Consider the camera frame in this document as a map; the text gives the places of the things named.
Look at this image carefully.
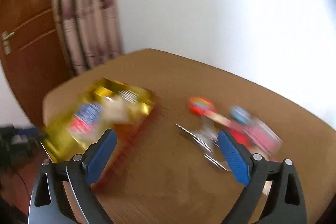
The clear box blue red label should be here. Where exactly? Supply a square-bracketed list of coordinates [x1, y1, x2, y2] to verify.
[68, 102, 102, 137]

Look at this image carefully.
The clear pink plastic box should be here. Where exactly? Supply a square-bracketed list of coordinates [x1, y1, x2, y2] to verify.
[246, 118, 282, 155]

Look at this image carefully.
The red rectangular block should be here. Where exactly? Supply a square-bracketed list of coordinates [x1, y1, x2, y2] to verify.
[228, 128, 252, 149]

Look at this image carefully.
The brown wooden door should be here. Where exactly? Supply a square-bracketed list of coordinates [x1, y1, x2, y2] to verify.
[1, 0, 72, 125]

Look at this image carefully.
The red gold tin box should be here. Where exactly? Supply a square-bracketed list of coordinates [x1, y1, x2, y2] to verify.
[40, 77, 160, 188]

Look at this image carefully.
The blue oval case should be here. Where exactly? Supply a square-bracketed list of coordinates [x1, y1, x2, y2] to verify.
[230, 106, 251, 125]

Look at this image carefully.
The silver metal clamp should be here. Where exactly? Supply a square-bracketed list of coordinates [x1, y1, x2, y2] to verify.
[175, 116, 231, 172]

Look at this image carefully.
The gold maroon lipstick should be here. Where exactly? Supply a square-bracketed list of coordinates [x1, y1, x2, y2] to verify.
[204, 111, 234, 128]

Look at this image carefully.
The red square tape measure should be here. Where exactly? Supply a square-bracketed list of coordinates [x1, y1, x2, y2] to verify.
[188, 96, 215, 116]

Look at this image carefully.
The beige floral curtain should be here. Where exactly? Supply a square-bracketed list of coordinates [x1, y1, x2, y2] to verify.
[51, 0, 123, 75]

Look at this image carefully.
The metal door handle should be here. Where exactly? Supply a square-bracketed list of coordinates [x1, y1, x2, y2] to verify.
[2, 31, 15, 55]

